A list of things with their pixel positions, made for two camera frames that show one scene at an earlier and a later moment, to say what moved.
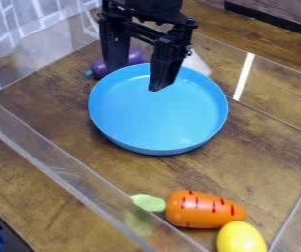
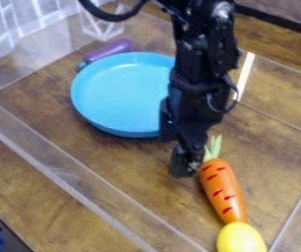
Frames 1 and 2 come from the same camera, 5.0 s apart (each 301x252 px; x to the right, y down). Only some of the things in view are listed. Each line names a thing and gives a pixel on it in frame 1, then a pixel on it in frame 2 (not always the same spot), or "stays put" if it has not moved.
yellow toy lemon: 238,236 stays put
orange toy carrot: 191,209 → 220,185
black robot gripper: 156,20 → 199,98
